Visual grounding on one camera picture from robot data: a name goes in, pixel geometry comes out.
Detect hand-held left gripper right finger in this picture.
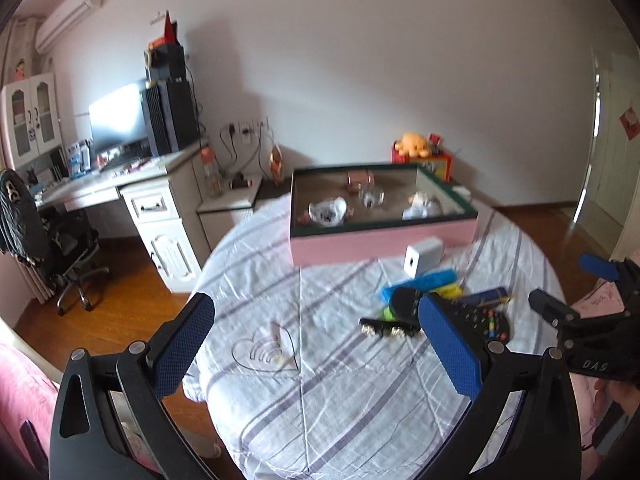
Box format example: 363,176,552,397
417,291,583,480

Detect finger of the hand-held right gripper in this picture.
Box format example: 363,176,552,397
577,253,640,292
528,288,584,334

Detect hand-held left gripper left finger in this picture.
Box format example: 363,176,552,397
49,291,217,480

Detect black remote control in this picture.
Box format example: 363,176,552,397
440,295,512,348

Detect black oval object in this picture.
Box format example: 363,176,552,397
389,286,427,322

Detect blue highlighter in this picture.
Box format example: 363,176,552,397
378,269,458,303

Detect white charger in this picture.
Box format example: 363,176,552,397
404,239,445,278

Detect pink cardboard box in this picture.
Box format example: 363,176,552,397
289,162,479,268

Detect white figure with silver ball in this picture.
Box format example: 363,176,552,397
401,204,443,221

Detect rose gold cylinder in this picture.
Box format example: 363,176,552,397
347,170,376,192

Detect person's right hand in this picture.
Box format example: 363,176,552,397
592,377,640,423

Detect pink printed bedding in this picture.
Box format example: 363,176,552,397
570,277,628,322

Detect white door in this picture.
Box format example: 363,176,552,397
572,45,640,261

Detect white desk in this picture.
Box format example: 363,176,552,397
32,150,211,295

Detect white low side cabinet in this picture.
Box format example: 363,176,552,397
196,176,263,261

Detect red door decoration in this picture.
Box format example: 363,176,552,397
619,106,640,141

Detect black office chair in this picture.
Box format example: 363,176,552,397
0,167,112,317

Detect red pink blanket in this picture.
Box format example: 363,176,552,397
0,317,62,480

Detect water bottle with orange cap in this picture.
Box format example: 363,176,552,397
201,147,223,198

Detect black and white low cabinet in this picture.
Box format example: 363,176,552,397
252,160,474,211

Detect red storage box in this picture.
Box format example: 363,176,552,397
391,146,453,182

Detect orange plastic bag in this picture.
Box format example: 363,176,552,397
269,142,287,184

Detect yellow octopus plush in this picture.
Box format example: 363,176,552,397
394,132,432,157

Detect blue white box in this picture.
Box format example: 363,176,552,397
67,140,92,177

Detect dark jacket with skull print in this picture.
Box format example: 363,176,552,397
0,167,42,261

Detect black computer tower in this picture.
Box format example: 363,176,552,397
141,80,200,157

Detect black computer monitor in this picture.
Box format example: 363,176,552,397
88,80,151,156

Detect white glass-door cabinet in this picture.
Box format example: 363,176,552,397
0,72,63,171

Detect black speaker box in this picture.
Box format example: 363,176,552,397
144,42,188,83

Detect white air conditioner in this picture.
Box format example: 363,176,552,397
35,0,107,52

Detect beige curtain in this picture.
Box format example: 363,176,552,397
0,16,41,91

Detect black power cable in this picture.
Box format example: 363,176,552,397
219,125,242,179

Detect white plug cable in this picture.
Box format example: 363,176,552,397
246,127,275,177

